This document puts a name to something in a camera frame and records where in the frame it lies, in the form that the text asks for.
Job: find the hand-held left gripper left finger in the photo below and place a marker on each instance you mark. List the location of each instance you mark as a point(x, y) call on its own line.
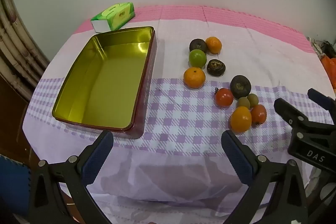
point(98, 158)

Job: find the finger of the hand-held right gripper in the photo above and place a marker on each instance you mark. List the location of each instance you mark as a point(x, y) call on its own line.
point(321, 98)
point(291, 112)

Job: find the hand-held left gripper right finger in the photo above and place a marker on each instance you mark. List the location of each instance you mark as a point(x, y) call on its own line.
point(237, 158)

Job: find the red tomato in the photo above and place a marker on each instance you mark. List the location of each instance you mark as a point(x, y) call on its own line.
point(224, 97)
point(259, 113)

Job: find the small brown-green kiwi berry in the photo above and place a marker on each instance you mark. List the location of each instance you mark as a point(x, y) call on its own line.
point(253, 99)
point(243, 102)

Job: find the dark brown round fruit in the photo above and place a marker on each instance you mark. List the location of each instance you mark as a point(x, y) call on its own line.
point(215, 67)
point(197, 44)
point(240, 86)

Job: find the maroon tin box gold inside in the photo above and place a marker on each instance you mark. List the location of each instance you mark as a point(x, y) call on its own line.
point(105, 82)

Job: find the orange tangerine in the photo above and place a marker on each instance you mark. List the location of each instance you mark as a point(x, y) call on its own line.
point(214, 45)
point(194, 77)

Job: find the green lime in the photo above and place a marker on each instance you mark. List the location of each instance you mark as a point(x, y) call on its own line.
point(197, 58)

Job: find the orange plastic bag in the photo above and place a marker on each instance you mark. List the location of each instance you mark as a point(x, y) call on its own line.
point(330, 69)

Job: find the pink and purple checked tablecloth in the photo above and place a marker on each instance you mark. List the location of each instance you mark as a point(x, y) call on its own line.
point(178, 132)

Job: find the blue textured panel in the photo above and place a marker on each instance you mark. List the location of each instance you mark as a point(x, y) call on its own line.
point(11, 182)

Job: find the beige patterned curtain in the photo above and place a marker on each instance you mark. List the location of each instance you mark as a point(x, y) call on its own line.
point(15, 43)

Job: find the green tissue pack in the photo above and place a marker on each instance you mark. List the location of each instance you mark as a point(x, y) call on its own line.
point(115, 14)

